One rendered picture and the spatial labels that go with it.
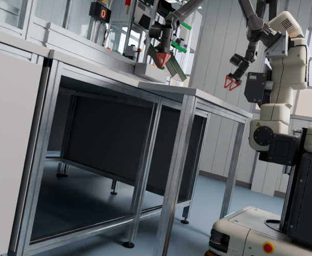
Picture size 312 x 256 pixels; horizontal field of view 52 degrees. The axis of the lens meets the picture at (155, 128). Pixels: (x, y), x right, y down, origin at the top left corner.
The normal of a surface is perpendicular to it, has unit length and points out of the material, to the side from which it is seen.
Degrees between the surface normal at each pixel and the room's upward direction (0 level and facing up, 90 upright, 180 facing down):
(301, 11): 90
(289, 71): 90
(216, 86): 90
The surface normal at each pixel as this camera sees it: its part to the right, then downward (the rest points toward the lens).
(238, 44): -0.52, -0.08
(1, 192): 0.84, 0.18
